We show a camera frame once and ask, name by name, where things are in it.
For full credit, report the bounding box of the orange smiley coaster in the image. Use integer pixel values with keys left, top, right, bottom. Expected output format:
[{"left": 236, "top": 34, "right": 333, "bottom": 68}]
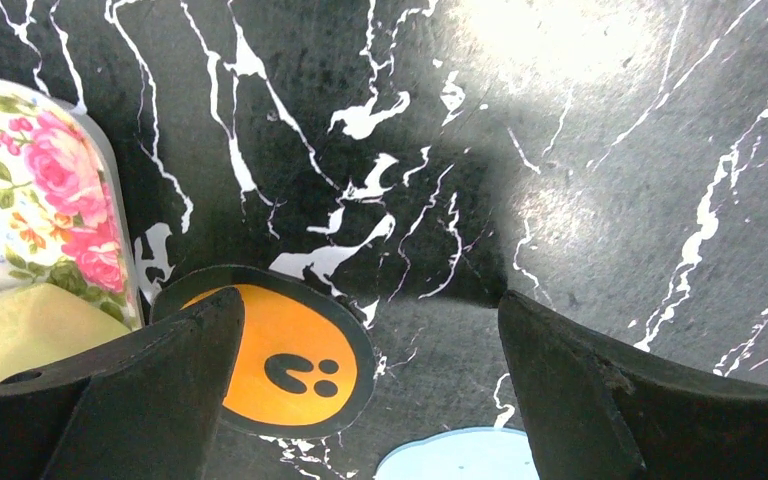
[{"left": 150, "top": 265, "right": 377, "bottom": 439}]

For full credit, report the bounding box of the peach mug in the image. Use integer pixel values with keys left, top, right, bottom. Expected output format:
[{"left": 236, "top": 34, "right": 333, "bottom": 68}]
[{"left": 0, "top": 283, "right": 130, "bottom": 382}]

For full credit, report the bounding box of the floral tray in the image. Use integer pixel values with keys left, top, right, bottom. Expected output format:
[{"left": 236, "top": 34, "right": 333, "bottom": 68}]
[{"left": 0, "top": 79, "right": 143, "bottom": 329}]

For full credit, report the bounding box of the blue grey coaster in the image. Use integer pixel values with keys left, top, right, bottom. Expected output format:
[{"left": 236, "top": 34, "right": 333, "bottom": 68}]
[{"left": 374, "top": 427, "right": 539, "bottom": 480}]

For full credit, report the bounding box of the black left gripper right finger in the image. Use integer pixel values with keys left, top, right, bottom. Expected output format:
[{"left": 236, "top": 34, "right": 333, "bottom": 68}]
[{"left": 498, "top": 291, "right": 768, "bottom": 479}]

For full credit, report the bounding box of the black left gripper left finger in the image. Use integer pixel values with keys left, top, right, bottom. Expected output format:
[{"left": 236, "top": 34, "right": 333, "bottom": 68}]
[{"left": 0, "top": 287, "right": 244, "bottom": 479}]

